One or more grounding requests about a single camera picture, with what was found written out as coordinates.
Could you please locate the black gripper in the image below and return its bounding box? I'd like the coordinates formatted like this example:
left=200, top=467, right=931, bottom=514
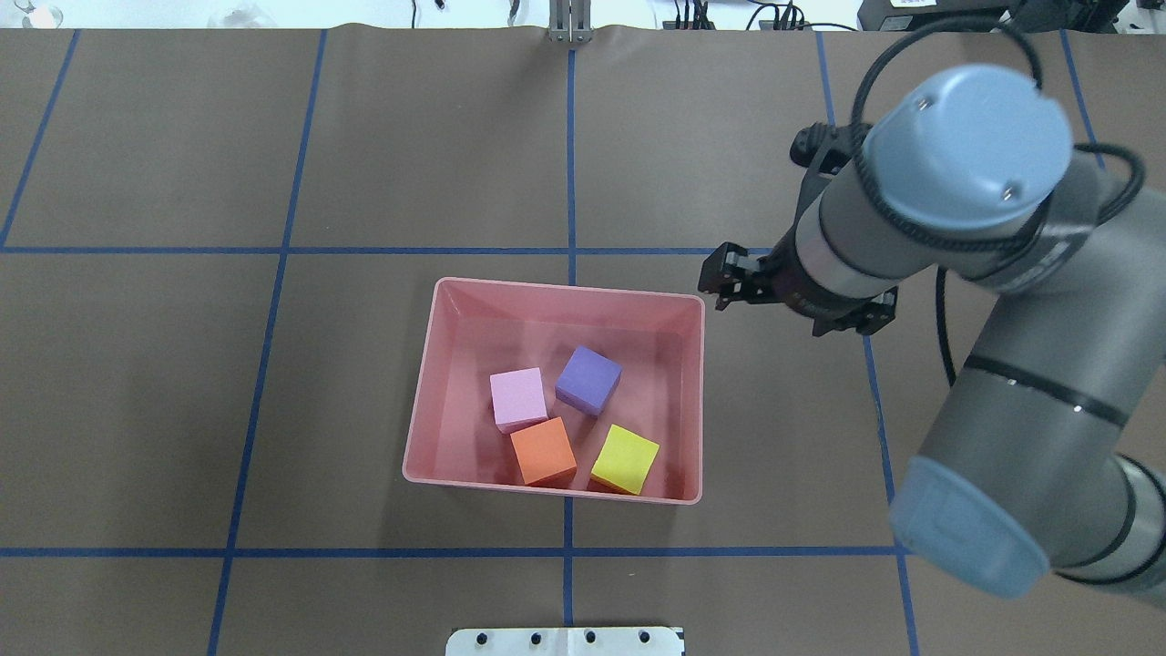
left=697, top=241, right=898, bottom=337

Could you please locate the purple foam block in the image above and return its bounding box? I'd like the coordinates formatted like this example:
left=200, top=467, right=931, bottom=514
left=555, top=347, right=623, bottom=416

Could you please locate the yellow foam block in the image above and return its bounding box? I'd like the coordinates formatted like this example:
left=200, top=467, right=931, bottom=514
left=588, top=424, right=660, bottom=495

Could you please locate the pink foam block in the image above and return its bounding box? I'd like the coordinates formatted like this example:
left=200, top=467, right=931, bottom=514
left=490, top=368, right=549, bottom=435

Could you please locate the orange foam block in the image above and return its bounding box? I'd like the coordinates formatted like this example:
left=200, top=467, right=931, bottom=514
left=510, top=416, right=578, bottom=487

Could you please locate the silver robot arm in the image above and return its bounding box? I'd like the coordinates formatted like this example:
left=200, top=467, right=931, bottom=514
left=697, top=64, right=1163, bottom=607

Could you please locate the pink plastic bin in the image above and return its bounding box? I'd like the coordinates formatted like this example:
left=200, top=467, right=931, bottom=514
left=403, top=277, right=705, bottom=506

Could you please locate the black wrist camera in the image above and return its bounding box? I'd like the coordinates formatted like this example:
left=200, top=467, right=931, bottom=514
left=791, top=124, right=872, bottom=220

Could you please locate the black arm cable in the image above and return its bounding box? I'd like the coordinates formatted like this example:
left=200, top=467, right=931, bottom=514
left=852, top=16, right=1147, bottom=388

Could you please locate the white camera mast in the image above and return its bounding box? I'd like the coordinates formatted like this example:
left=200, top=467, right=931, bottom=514
left=445, top=626, right=688, bottom=655

